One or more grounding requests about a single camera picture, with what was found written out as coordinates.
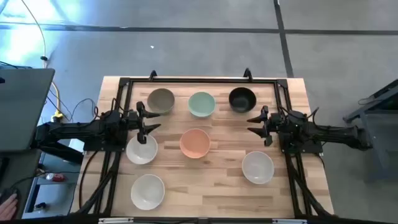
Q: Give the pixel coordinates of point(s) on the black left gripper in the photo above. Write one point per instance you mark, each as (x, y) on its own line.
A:
(141, 137)

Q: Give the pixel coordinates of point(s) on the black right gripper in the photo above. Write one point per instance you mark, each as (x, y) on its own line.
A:
(275, 124)

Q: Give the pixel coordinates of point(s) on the olive grey bowl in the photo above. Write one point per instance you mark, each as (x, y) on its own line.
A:
(160, 100)

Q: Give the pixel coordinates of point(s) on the black bowl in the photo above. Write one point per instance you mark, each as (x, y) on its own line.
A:
(242, 99)

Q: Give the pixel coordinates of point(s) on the white ribbed bowl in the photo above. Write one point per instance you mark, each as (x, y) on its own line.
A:
(147, 192)
(141, 154)

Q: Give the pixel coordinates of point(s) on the pale grey bowl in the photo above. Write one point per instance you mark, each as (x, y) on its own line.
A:
(257, 167)

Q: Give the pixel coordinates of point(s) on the mint green bowl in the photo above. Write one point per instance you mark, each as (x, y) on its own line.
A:
(201, 104)

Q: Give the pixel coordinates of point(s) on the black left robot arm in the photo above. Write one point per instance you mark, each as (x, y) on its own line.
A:
(77, 130)

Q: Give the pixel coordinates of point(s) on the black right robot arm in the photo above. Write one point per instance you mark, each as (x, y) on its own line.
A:
(329, 132)

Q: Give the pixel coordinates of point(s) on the black table clamp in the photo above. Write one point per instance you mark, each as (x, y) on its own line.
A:
(153, 74)
(247, 73)

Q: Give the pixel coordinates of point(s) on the orange bowl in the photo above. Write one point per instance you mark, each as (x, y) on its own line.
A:
(195, 143)

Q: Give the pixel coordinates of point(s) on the yellow power plug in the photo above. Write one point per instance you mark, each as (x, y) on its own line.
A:
(58, 117)

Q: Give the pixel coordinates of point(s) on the red drink can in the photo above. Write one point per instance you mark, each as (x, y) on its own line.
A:
(56, 177)

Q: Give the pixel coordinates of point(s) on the blue grey cart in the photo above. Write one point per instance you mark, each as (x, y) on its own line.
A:
(377, 124)

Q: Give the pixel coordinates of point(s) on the grey laptop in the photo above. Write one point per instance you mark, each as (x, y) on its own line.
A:
(23, 109)

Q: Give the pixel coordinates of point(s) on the black computer mouse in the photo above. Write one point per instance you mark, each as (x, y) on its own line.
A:
(11, 191)

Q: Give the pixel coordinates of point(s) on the person's hand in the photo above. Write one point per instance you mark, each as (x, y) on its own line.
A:
(7, 207)

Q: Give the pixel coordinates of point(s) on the black aluminium frame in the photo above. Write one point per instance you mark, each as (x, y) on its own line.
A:
(202, 80)

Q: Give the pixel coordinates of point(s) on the white bracket strip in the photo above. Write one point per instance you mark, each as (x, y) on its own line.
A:
(115, 220)
(289, 221)

